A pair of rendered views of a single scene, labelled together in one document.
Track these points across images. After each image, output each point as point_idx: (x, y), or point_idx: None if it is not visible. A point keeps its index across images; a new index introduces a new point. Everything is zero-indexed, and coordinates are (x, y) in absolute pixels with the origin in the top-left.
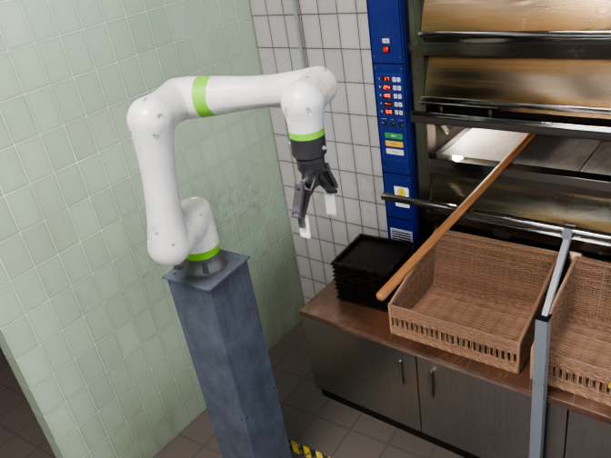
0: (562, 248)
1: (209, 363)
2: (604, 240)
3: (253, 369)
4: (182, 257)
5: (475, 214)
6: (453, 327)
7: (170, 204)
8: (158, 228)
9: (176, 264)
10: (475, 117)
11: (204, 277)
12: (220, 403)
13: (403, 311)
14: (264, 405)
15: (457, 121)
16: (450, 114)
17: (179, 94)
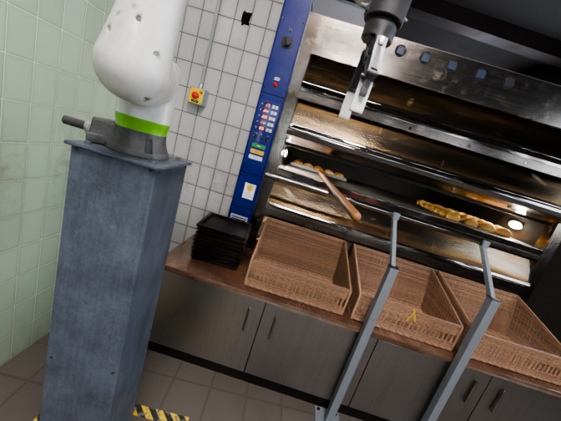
0: (394, 224)
1: (91, 290)
2: (416, 222)
3: (146, 302)
4: (157, 88)
5: None
6: (303, 279)
7: None
8: (147, 9)
9: (139, 98)
10: (333, 140)
11: (143, 158)
12: (81, 352)
13: (263, 265)
14: (137, 352)
15: (320, 139)
16: (315, 134)
17: None
